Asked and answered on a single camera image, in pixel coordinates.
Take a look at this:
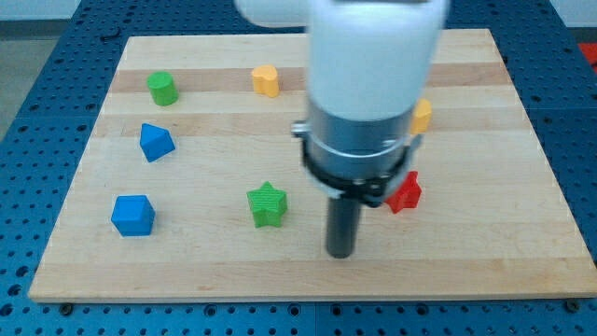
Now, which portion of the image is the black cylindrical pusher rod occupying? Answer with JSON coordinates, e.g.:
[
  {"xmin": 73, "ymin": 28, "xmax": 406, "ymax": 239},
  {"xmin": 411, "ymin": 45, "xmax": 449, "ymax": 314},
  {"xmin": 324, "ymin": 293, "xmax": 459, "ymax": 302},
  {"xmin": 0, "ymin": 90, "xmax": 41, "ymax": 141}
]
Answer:
[{"xmin": 326, "ymin": 198, "xmax": 361, "ymax": 259}]

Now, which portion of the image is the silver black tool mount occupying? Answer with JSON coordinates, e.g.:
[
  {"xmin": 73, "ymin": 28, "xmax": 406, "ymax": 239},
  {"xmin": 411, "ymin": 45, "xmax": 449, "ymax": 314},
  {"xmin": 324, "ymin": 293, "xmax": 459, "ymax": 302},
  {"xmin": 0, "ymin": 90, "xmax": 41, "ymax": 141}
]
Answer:
[{"xmin": 291, "ymin": 101, "xmax": 423, "ymax": 208}]

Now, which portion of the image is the green star block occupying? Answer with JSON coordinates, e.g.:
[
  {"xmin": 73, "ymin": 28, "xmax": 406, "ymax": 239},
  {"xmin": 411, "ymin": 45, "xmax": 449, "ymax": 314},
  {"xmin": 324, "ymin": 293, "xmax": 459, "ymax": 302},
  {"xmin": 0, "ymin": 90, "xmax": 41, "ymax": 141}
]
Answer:
[{"xmin": 246, "ymin": 181, "xmax": 287, "ymax": 228}]

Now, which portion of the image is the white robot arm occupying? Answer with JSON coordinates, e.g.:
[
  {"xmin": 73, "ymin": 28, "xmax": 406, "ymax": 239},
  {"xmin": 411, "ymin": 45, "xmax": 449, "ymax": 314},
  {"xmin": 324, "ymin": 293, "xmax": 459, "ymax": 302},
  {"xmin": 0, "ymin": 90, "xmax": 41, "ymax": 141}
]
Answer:
[{"xmin": 234, "ymin": 0, "xmax": 450, "ymax": 259}]

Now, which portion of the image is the yellow block behind arm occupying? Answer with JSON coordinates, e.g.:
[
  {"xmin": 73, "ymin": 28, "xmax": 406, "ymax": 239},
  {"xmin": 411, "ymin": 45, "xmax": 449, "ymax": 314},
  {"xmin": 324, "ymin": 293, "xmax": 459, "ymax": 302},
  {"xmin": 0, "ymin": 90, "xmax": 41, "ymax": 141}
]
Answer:
[{"xmin": 410, "ymin": 98, "xmax": 433, "ymax": 135}]

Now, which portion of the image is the red star block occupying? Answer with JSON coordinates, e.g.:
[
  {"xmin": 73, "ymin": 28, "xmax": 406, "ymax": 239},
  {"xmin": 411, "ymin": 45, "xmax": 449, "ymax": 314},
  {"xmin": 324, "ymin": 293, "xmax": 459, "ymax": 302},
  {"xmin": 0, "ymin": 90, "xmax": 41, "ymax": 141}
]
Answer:
[{"xmin": 385, "ymin": 171, "xmax": 423, "ymax": 214}]

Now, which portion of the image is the yellow heart block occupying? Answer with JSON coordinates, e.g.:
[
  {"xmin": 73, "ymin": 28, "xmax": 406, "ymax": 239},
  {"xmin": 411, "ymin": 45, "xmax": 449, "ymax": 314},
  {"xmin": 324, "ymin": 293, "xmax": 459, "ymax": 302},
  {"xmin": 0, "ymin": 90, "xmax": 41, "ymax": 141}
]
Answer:
[{"xmin": 251, "ymin": 64, "xmax": 280, "ymax": 98}]

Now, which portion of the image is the wooden board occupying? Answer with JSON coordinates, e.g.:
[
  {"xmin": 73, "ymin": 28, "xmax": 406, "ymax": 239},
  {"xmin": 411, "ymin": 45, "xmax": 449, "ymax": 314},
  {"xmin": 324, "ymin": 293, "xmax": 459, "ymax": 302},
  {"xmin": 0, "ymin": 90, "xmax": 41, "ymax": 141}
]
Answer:
[{"xmin": 29, "ymin": 29, "xmax": 596, "ymax": 303}]

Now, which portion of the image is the blue pentagon block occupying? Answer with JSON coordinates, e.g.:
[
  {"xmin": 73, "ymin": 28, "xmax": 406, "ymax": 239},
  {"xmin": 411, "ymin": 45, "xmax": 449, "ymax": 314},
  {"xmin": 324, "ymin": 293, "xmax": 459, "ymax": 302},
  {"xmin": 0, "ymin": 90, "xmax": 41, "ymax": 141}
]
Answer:
[{"xmin": 139, "ymin": 123, "xmax": 175, "ymax": 162}]

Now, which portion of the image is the blue cube block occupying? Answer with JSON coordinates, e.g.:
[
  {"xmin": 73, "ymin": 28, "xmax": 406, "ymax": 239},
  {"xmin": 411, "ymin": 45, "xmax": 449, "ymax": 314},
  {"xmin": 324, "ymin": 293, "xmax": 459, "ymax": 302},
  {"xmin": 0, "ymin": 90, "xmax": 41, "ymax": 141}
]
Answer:
[{"xmin": 111, "ymin": 195, "xmax": 156, "ymax": 237}]

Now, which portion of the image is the green cylinder block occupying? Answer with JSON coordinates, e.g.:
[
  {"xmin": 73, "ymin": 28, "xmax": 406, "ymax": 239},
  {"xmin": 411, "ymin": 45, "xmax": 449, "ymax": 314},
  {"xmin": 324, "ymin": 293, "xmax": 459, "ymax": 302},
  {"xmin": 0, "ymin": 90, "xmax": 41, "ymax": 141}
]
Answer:
[{"xmin": 146, "ymin": 71, "xmax": 178, "ymax": 106}]

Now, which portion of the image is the red object at edge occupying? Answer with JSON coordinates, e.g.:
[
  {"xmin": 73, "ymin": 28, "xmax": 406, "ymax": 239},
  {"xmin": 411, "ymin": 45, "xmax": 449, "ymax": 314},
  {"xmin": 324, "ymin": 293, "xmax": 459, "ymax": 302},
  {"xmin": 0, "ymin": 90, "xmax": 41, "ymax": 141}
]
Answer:
[{"xmin": 578, "ymin": 42, "xmax": 597, "ymax": 72}]

